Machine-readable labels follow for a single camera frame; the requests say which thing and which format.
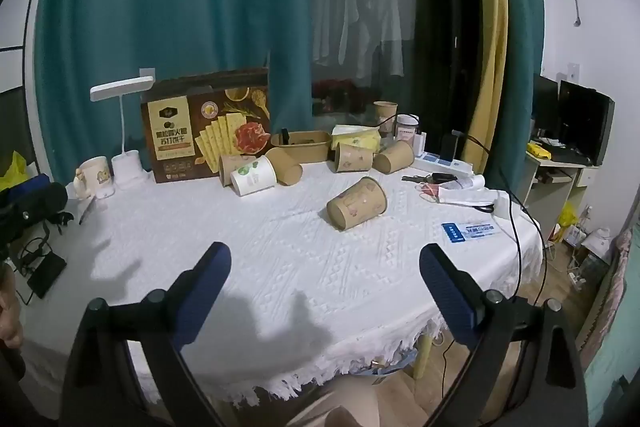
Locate white green paper cup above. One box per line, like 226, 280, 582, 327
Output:
230, 155, 278, 197

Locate upright brown paper cup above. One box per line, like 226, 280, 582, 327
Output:
373, 101, 398, 135

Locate person's left hand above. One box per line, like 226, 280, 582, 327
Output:
0, 263, 23, 349

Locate brown cracker box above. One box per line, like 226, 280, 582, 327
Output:
141, 67, 271, 183

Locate black phone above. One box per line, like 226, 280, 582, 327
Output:
27, 253, 67, 299

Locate brown patterned paper cup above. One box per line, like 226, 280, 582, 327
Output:
326, 176, 387, 231

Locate yellow tissue pack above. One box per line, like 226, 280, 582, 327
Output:
331, 124, 382, 153

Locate brown paper cup right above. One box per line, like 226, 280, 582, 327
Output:
372, 140, 414, 174

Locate plain brown paper cup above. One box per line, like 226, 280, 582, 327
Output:
266, 147, 303, 186

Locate white power strip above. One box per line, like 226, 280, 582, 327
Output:
412, 152, 474, 176

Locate white side desk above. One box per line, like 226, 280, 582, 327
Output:
515, 153, 599, 239

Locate teal curtain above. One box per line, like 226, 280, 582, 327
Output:
34, 0, 312, 183
490, 0, 544, 191

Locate black cable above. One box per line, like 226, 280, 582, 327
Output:
451, 131, 549, 308

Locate white cartoon mug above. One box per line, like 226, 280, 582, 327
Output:
73, 156, 115, 199

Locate brown rectangular paper tray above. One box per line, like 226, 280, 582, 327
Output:
271, 130, 331, 164

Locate white papers pile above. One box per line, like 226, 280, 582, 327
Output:
418, 174, 499, 207

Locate blue white card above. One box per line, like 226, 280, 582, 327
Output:
442, 222, 500, 244

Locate black keys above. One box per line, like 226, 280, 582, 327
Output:
401, 172, 458, 185

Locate brown paper cup behind white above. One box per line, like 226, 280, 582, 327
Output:
219, 155, 256, 186

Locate yellow curtain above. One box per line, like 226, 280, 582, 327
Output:
468, 0, 509, 148

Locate patterned paper cup near tray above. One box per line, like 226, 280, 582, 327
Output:
335, 143, 374, 172

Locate white desk lamp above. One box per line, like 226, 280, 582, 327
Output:
90, 75, 155, 190

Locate teal curtain right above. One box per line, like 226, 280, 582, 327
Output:
490, 0, 544, 191

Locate white textured tablecloth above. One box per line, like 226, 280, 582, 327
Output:
22, 164, 541, 402

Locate white lidded jar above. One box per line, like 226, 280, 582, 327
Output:
395, 114, 419, 144

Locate teal curtain left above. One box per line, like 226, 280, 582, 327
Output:
34, 0, 312, 183

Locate black monitor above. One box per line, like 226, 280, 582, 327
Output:
558, 81, 615, 166

